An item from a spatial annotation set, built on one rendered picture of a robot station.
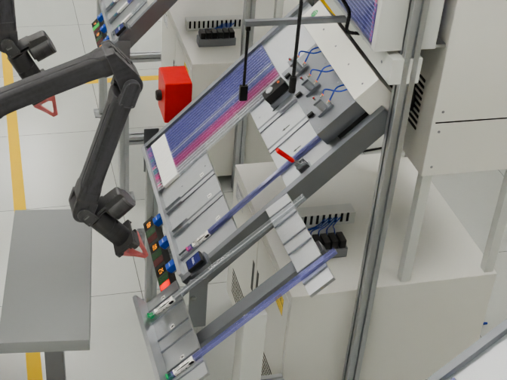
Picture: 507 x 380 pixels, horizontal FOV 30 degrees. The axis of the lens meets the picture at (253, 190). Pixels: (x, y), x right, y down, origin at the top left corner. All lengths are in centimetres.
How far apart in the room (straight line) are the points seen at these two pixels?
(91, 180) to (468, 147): 100
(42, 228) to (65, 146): 155
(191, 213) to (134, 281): 100
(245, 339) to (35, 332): 59
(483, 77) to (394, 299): 74
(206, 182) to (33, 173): 167
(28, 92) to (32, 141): 230
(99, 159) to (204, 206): 44
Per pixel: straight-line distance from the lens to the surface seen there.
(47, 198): 415
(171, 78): 342
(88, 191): 243
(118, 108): 231
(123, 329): 349
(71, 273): 280
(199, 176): 281
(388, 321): 290
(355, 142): 245
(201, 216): 269
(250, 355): 244
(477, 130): 258
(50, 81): 225
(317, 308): 277
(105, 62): 224
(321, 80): 258
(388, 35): 231
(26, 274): 281
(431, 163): 258
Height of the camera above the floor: 238
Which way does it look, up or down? 34 degrees down
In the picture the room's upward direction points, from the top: 5 degrees clockwise
